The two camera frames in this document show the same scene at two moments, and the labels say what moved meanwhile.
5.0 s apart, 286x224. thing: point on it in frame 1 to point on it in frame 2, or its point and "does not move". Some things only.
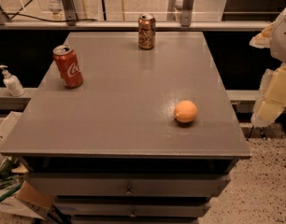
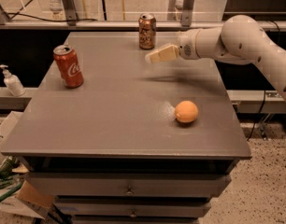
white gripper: x=283 y=37 to x=187 y=46
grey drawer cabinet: x=100 y=139 does not move
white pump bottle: x=12 y=82 does not move
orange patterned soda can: x=147 y=31 does not move
